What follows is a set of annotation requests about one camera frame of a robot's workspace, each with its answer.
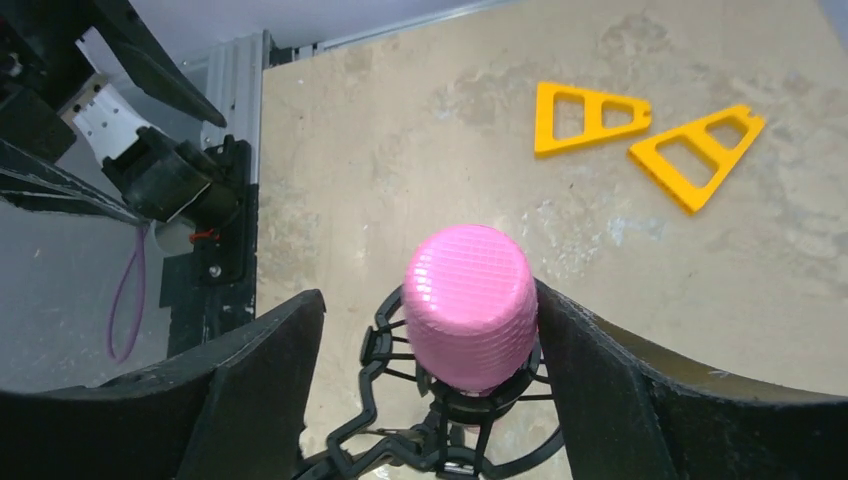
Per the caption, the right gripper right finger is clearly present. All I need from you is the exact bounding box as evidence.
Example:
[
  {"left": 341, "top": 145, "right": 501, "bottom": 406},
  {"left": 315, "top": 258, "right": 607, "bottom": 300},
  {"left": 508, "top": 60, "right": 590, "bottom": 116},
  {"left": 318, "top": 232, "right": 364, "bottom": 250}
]
[{"left": 536, "top": 283, "right": 847, "bottom": 479}]

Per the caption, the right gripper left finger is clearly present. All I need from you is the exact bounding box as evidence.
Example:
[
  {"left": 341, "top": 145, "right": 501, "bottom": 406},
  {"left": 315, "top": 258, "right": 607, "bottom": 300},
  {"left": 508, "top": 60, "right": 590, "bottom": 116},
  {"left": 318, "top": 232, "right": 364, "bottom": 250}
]
[{"left": 1, "top": 289, "right": 326, "bottom": 479}]

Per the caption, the black tripod mic stand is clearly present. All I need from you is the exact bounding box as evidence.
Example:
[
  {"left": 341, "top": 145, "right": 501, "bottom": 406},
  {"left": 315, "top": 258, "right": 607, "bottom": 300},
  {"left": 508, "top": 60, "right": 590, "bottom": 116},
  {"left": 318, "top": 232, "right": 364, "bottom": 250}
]
[{"left": 295, "top": 289, "right": 564, "bottom": 479}]

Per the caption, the pink microphone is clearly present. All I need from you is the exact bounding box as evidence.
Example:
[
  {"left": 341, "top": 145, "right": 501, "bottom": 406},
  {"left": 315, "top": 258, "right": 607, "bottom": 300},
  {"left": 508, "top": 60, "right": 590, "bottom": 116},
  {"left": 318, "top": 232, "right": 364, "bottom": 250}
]
[{"left": 401, "top": 224, "right": 538, "bottom": 394}]

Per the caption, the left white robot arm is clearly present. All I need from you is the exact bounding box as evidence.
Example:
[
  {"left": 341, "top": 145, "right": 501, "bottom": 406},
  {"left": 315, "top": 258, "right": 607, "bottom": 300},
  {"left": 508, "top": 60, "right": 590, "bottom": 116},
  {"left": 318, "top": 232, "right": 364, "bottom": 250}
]
[{"left": 1, "top": 1, "right": 246, "bottom": 228}]

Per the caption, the yellow triangle stand far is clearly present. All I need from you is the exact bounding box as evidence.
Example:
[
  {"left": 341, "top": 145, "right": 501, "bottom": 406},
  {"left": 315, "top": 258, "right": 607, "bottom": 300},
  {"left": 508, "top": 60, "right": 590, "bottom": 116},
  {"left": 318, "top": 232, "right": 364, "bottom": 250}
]
[{"left": 627, "top": 104, "right": 766, "bottom": 215}]

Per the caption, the yellow triangle stand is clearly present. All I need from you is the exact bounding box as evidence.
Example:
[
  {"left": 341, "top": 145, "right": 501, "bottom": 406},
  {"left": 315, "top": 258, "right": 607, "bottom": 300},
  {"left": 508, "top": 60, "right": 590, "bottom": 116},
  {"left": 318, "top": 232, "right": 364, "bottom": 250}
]
[
  {"left": 627, "top": 104, "right": 766, "bottom": 215},
  {"left": 534, "top": 82, "right": 652, "bottom": 159}
]

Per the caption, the yellow triangle stand near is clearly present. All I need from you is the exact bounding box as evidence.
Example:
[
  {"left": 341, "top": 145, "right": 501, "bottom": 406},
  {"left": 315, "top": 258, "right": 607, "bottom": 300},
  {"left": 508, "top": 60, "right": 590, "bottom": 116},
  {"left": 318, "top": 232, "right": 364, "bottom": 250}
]
[{"left": 534, "top": 82, "right": 652, "bottom": 159}]

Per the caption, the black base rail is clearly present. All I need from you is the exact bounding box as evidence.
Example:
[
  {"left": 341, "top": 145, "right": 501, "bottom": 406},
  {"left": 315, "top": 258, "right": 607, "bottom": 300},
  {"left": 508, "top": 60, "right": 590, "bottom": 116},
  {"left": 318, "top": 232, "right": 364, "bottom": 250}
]
[{"left": 159, "top": 135, "right": 258, "bottom": 358}]

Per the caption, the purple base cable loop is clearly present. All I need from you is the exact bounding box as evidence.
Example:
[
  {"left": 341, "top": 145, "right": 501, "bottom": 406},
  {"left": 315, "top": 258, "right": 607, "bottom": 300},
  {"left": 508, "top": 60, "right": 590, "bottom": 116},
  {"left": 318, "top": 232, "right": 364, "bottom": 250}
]
[{"left": 106, "top": 225, "right": 150, "bottom": 365}]

